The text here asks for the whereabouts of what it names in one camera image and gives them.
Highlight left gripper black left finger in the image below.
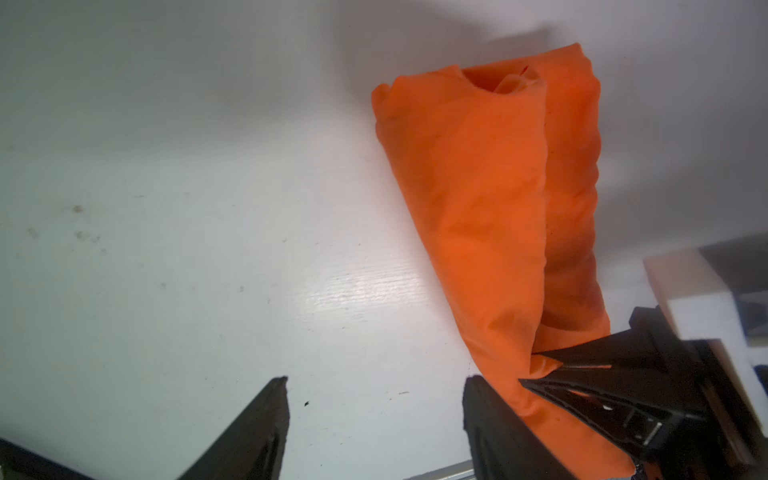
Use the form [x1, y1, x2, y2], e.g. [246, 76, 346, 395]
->
[180, 377, 290, 480]

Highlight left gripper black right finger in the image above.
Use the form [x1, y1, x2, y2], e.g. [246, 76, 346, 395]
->
[462, 376, 574, 480]

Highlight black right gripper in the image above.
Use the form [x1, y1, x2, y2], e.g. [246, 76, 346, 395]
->
[521, 328, 767, 479]

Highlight orange shorts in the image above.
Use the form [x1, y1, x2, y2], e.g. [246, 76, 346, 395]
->
[371, 44, 635, 479]

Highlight aluminium front rail frame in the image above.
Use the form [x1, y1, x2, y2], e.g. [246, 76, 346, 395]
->
[407, 460, 476, 480]

